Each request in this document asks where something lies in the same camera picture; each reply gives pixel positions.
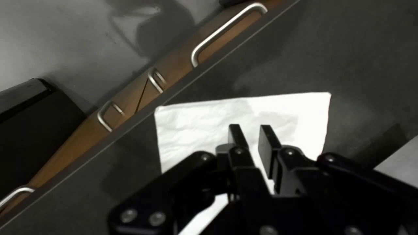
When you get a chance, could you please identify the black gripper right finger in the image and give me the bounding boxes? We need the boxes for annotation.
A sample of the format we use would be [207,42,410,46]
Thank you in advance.
[257,126,282,179]

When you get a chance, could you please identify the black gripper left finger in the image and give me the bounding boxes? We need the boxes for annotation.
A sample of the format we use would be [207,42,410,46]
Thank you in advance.
[228,124,253,168]

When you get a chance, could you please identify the metal cabinet door handle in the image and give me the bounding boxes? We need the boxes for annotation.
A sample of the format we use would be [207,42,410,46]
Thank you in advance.
[147,70,166,94]

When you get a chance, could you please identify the wooden lower cabinet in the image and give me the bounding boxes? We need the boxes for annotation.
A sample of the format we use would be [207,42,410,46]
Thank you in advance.
[1,0,299,216]

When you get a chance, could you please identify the metal drawer handle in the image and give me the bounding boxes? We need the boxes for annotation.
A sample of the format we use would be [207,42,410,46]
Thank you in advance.
[189,3,269,68]
[0,187,35,209]

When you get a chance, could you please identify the white paper towel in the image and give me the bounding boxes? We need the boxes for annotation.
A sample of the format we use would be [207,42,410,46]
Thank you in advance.
[154,91,332,235]

